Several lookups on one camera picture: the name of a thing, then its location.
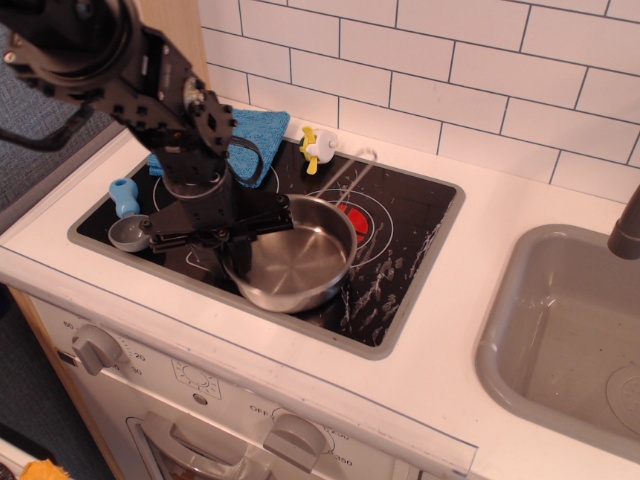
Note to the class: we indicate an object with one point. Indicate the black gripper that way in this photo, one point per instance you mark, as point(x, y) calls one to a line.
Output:
point(215, 214)

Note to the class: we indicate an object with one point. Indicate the stainless steel pan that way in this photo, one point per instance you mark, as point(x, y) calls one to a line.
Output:
point(299, 269)

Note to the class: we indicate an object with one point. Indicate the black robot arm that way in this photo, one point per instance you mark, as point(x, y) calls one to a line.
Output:
point(99, 56)

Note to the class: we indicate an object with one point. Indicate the black toy stove top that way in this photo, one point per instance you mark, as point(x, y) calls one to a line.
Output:
point(401, 221)

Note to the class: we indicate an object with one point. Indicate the orange object at corner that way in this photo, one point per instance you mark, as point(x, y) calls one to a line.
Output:
point(43, 470)

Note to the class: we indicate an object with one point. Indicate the blue grey toy scoop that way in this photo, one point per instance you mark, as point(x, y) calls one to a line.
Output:
point(126, 233)

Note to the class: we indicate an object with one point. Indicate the blue folded cloth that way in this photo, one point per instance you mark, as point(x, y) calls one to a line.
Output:
point(256, 139)

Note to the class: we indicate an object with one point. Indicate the grey timer knob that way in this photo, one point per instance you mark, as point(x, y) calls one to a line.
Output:
point(96, 349)

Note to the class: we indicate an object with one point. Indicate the white toy oven front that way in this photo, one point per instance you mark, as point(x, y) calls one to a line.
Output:
point(163, 418)

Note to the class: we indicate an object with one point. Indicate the grey oven knob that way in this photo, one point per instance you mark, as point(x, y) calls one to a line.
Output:
point(297, 441)

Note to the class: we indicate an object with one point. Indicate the wooden side panel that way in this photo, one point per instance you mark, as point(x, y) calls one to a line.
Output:
point(180, 21)

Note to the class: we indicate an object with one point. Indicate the grey sink basin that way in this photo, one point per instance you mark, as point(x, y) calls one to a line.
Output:
point(561, 342)

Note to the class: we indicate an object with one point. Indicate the grey faucet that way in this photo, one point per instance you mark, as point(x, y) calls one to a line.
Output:
point(624, 239)

